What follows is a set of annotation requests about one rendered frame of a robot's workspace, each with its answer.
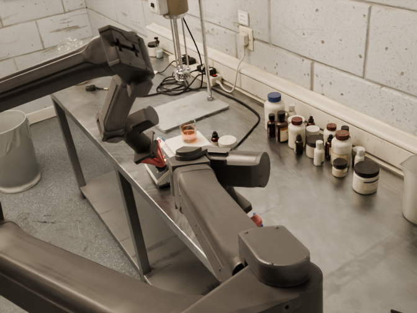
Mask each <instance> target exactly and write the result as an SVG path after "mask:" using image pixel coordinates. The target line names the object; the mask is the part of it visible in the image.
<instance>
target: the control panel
mask: <svg viewBox="0 0 417 313"><path fill-rule="evenodd" d="M161 151H162V154H163V156H164V159H166V161H165V164H166V165H167V166H166V169H165V170H164V171H162V172H159V171H158V169H157V168H156V167H155V165H149V164H146V165H147V166H148V168H149V169H150V171H151V172H152V174H153V175H154V177H155V178H156V180H158V179H160V177H162V175H164V174H165V172H167V171H168V170H169V165H168V159H169V156H168V155H167V154H166V152H165V151H164V150H163V149H162V148H161Z"/></svg>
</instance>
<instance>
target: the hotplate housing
mask: <svg viewBox="0 0 417 313"><path fill-rule="evenodd" d="M161 148H162V149H163V150H164V151H165V152H166V154H167V155H168V156H169V157H173V156H175V155H174V154H173V153H172V151H170V149H169V148H168V146H167V145H164V146H162V147H161ZM145 168H146V169H147V171H148V172H149V174H150V175H151V177H152V178H153V180H154V181H155V183H156V184H157V186H158V187H159V188H161V187H163V186H167V185H169V184H170V177H169V170H168V171H167V172H165V174H164V175H162V177H160V179H158V180H156V178H155V177H154V175H153V174H152V172H151V171H150V169H149V168H148V166H147V165H146V164H145Z"/></svg>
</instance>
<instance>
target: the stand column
mask: <svg viewBox="0 0 417 313"><path fill-rule="evenodd" d="M198 2H199V13H200V24H201V31H202V43H203V49H204V60H205V72H206V79H207V90H208V97H207V100H208V101H213V96H212V90H211V84H210V72H209V59H208V53H207V41H206V34H205V22H204V10H203V4H202V0H198Z"/></svg>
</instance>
